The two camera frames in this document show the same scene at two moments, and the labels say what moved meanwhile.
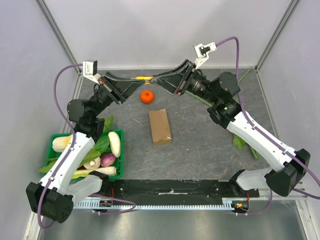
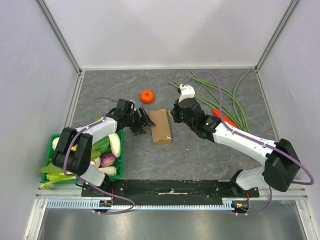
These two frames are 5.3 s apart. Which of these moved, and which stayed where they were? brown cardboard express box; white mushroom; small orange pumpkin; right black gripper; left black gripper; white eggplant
Moved: right black gripper; left black gripper
Stayed: small orange pumpkin; brown cardboard express box; white eggplant; white mushroom
